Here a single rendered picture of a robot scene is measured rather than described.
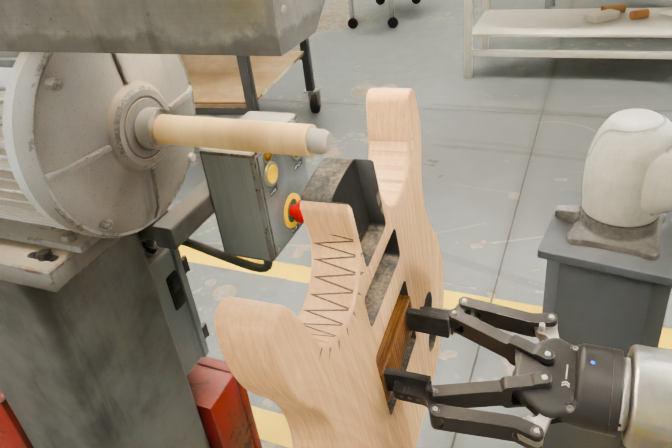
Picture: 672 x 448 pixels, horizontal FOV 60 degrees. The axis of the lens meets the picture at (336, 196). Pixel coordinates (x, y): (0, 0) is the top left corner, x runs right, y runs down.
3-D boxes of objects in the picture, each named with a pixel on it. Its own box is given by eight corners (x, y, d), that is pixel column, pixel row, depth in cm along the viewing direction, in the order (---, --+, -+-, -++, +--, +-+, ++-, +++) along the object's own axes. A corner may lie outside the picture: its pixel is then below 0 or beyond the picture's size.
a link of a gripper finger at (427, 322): (447, 320, 59) (448, 314, 60) (382, 307, 62) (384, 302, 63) (448, 338, 61) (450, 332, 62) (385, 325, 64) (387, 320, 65)
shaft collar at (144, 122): (162, 147, 67) (134, 150, 63) (161, 106, 66) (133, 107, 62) (176, 148, 66) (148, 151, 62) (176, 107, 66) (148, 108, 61)
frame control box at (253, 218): (147, 287, 104) (102, 158, 91) (213, 222, 121) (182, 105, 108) (268, 312, 95) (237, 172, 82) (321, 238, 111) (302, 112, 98)
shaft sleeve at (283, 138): (172, 142, 66) (153, 144, 63) (172, 113, 65) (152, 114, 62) (317, 155, 59) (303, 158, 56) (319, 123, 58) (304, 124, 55)
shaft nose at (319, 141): (316, 152, 58) (305, 154, 56) (317, 127, 58) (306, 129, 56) (334, 153, 58) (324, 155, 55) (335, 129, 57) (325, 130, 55)
